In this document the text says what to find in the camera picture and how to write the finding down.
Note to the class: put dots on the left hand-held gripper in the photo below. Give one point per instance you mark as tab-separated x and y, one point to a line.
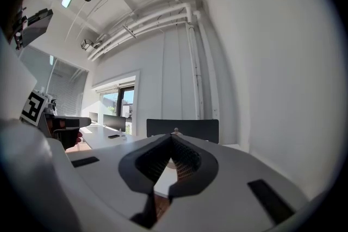
32	108

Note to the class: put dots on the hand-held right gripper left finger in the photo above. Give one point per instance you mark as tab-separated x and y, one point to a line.
108	171

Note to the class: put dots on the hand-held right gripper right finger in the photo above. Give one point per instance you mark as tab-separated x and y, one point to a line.
231	171

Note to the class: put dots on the person's left hand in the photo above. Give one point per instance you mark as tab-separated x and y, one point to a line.
79	136

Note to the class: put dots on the black phone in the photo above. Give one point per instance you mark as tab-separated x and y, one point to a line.
114	136

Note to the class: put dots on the black computer monitor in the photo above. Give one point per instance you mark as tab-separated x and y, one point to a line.
114	121

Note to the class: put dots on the dark-framed window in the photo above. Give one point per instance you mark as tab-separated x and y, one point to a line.
122	108

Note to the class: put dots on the black desk divider panel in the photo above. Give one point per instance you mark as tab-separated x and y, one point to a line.
190	129

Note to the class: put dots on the boxy ceiling lamp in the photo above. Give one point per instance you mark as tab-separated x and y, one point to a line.
87	44

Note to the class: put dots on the thick white vertical pipe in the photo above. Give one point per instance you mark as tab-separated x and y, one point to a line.
210	76

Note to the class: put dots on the thin white vertical pipe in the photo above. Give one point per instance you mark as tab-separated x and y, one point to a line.
197	76

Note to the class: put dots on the grey black box device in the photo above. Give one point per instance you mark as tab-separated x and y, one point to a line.
35	25

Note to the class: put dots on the white ceiling pipe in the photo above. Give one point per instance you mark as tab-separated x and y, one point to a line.
152	15
152	25

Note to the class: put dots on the white pipe bracket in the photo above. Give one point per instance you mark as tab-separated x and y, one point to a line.
130	31

